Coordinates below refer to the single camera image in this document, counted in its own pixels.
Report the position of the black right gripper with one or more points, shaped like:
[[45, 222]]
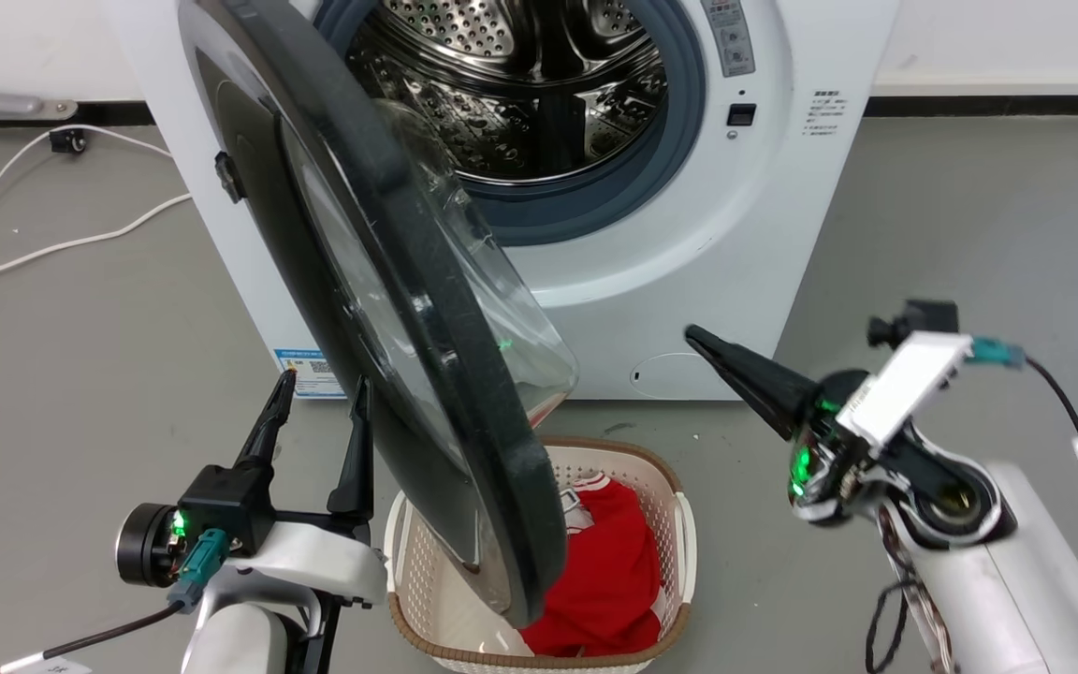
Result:
[[829, 459]]

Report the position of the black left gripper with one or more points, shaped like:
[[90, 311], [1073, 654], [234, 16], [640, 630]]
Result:
[[221, 505]]

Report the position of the dark grey round washer door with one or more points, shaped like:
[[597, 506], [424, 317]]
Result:
[[464, 374]]

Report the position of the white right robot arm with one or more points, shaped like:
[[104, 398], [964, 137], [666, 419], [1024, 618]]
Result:
[[1016, 580]]

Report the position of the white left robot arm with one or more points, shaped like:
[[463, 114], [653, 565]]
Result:
[[249, 637]]

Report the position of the white front-load washing machine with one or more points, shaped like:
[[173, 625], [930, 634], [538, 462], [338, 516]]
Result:
[[735, 234]]

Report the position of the grey rubber door gasket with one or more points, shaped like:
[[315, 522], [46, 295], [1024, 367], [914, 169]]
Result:
[[586, 211]]

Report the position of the black door hinge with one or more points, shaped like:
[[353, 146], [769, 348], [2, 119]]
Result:
[[228, 178]]

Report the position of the blue energy label sticker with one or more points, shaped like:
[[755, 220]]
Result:
[[300, 363]]

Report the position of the white oval filter cover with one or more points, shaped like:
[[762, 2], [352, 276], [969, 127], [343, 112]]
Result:
[[675, 376]]

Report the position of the cream woven laundry basket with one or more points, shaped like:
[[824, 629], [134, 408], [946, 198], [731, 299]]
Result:
[[656, 477]]

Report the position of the red garment with white trim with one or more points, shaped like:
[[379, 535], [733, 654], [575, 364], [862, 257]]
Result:
[[614, 580]]

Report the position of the grey control sticker strip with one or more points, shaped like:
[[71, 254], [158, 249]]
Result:
[[731, 37]]

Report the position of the stainless steel washer drum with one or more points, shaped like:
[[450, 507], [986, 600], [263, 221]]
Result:
[[502, 94]]

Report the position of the small black floor plug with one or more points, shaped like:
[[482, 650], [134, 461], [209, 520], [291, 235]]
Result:
[[68, 141]]

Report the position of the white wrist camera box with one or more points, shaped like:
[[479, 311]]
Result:
[[909, 379]]

